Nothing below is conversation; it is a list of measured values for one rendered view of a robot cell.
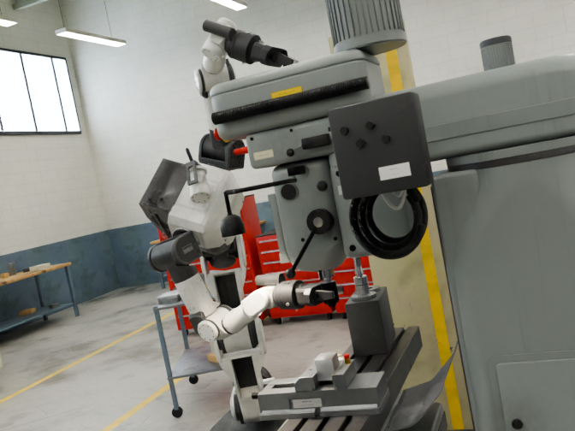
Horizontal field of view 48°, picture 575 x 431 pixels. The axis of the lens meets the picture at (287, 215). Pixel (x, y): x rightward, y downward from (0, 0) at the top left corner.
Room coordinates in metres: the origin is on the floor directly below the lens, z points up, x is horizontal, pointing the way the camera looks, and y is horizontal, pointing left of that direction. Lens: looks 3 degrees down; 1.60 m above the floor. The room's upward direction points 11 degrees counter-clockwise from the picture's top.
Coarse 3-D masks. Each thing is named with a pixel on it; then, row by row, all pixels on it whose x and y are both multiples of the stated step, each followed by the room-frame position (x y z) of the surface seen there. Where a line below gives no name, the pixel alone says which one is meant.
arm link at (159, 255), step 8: (160, 248) 2.16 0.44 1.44; (168, 248) 2.12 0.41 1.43; (152, 256) 2.17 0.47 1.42; (160, 256) 2.14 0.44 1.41; (168, 256) 2.12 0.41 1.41; (160, 264) 2.16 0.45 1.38; (168, 264) 2.14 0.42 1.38; (176, 264) 2.13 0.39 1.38; (176, 272) 2.13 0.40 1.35; (184, 272) 2.13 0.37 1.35; (192, 272) 2.14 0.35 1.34; (176, 280) 2.14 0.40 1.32; (184, 280) 2.13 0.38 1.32
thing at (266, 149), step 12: (324, 120) 1.75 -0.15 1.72; (264, 132) 1.81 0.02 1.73; (276, 132) 1.80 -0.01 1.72; (288, 132) 1.78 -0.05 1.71; (300, 132) 1.77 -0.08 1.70; (312, 132) 1.76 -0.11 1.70; (324, 132) 1.75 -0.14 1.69; (252, 144) 1.82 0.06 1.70; (264, 144) 1.81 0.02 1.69; (276, 144) 1.80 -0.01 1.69; (288, 144) 1.79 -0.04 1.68; (300, 144) 1.77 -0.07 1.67; (252, 156) 1.83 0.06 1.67; (264, 156) 1.81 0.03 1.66; (276, 156) 1.80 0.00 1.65; (288, 156) 1.79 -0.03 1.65; (300, 156) 1.78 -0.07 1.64; (312, 156) 1.77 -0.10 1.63
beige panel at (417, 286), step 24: (408, 48) 3.50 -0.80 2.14; (384, 72) 3.52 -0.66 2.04; (408, 72) 3.47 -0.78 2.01; (432, 216) 3.48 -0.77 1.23; (432, 240) 3.48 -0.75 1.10; (384, 264) 3.59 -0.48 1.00; (408, 264) 3.54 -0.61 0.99; (432, 264) 3.49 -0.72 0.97; (408, 288) 3.55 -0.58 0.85; (432, 288) 3.50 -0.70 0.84; (408, 312) 3.56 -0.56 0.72; (432, 312) 3.51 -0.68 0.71; (432, 336) 3.52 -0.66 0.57; (456, 336) 3.47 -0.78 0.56; (432, 360) 3.53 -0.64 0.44; (456, 360) 3.48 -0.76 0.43; (408, 384) 3.58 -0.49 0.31; (456, 384) 3.49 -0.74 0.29; (456, 408) 3.49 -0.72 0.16
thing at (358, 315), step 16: (384, 288) 2.33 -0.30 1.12; (352, 304) 2.19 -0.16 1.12; (368, 304) 2.17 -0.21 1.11; (384, 304) 2.26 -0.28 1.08; (352, 320) 2.19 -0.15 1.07; (368, 320) 2.17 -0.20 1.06; (384, 320) 2.20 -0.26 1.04; (352, 336) 2.19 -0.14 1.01; (368, 336) 2.18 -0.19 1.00; (384, 336) 2.16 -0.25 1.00; (368, 352) 2.18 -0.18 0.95; (384, 352) 2.16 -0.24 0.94
